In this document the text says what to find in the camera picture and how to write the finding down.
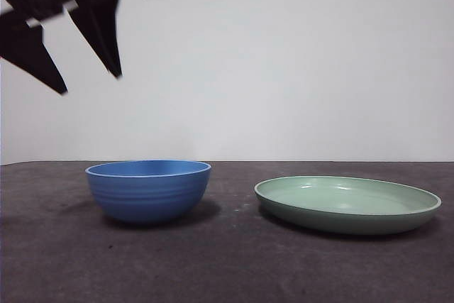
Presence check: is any blue bowl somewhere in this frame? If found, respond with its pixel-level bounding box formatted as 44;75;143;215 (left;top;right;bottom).
84;160;213;226

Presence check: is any green plate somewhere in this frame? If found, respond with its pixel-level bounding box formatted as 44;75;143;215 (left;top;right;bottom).
253;175;443;236

